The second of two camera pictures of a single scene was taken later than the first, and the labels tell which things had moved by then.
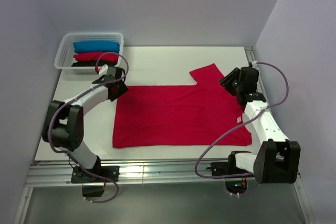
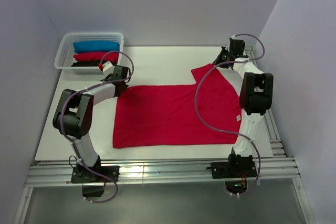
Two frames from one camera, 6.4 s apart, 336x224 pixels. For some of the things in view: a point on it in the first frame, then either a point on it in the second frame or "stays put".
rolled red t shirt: [94, 57] stays put
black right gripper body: [235, 87] -> [223, 56]
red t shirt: [206, 114] stays put
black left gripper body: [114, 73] stays put
